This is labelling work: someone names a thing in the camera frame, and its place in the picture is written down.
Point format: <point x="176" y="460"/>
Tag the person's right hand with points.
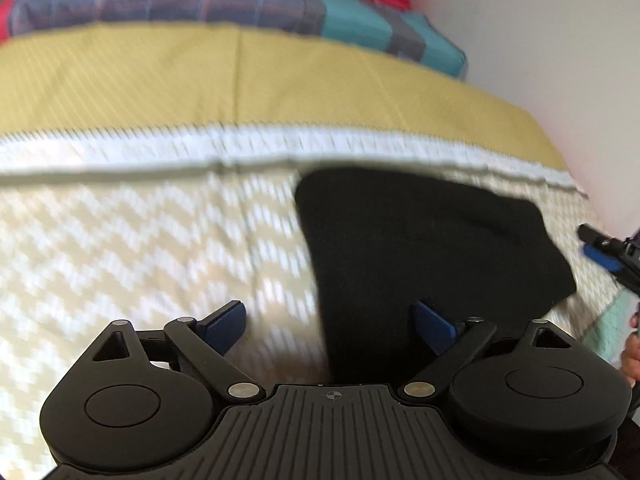
<point x="630" y="357"/>

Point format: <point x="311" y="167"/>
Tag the pink red bedsheet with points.
<point x="6" y="7"/>

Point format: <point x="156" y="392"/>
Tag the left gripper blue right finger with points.
<point x="455" y="346"/>

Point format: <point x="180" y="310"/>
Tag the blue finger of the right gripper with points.
<point x="619" y="257"/>

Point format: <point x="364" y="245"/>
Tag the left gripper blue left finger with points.
<point x="201" y="348"/>

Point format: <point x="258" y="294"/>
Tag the black pants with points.
<point x="380" y="241"/>

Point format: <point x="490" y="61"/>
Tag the yellow patterned blanket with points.
<point x="136" y="97"/>

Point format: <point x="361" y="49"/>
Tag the blue plaid teal mattress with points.
<point x="406" y="35"/>

